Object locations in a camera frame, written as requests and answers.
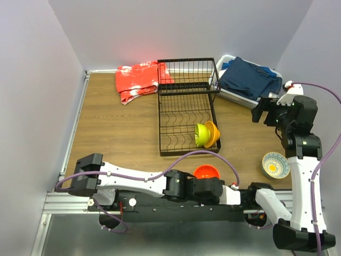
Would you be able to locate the dark blue folded jeans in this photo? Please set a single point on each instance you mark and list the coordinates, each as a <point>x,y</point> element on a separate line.
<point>249,80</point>

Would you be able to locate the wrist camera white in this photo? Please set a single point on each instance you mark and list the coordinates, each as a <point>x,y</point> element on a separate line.
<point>292,89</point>
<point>230,196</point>

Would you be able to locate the blue patterned ceramic bowl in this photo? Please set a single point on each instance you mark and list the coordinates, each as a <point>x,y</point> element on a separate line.
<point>275,166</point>

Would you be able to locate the red white folded cloth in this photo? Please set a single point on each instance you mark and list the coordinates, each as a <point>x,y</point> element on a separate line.
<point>141,79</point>

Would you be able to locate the yellow orange bowl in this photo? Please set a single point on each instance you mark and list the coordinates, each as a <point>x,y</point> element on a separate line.
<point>214,134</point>

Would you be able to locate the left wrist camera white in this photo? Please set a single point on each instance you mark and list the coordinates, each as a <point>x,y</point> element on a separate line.
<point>230,196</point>

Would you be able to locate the black wire dish rack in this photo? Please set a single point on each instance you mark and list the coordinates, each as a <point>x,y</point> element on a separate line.
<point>186,92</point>

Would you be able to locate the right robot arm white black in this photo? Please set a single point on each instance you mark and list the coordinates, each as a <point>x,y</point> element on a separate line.
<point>303,229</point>

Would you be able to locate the white cloth in basket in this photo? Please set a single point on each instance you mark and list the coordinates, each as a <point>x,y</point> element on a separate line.
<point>271,95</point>

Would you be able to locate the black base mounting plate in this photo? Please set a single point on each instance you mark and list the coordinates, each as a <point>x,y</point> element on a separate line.
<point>136,207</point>

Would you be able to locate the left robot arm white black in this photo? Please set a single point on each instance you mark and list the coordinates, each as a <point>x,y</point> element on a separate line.
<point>95,178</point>

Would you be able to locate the aluminium table edge rail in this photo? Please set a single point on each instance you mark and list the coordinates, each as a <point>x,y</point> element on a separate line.
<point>46,217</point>

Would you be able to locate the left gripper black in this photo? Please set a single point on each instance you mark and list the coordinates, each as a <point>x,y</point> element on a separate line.
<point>211,202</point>

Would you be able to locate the green bowl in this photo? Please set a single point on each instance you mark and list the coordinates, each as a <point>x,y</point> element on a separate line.
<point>201,134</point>

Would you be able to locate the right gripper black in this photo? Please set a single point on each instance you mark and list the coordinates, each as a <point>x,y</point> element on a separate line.
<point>270,105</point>

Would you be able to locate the red orange bowl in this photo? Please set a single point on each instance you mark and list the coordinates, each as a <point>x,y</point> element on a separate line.
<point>206,171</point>

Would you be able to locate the white laundry basket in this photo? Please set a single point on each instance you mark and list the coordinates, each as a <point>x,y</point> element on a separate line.
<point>229,95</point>

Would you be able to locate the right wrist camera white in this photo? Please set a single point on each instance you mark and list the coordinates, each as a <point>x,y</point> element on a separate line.
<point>292,89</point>

